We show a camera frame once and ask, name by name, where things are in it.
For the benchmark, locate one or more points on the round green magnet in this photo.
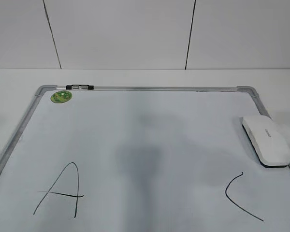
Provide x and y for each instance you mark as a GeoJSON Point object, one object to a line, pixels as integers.
{"type": "Point", "coordinates": [62, 96]}

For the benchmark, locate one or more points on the black and silver marker clip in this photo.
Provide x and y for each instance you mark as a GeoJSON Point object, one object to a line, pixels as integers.
{"type": "Point", "coordinates": [79, 87]}

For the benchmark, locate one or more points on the white whiteboard with grey frame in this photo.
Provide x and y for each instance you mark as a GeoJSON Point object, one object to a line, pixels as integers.
{"type": "Point", "coordinates": [140, 159]}

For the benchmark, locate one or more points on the white whiteboard eraser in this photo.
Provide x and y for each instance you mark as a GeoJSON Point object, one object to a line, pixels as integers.
{"type": "Point", "coordinates": [270, 146]}

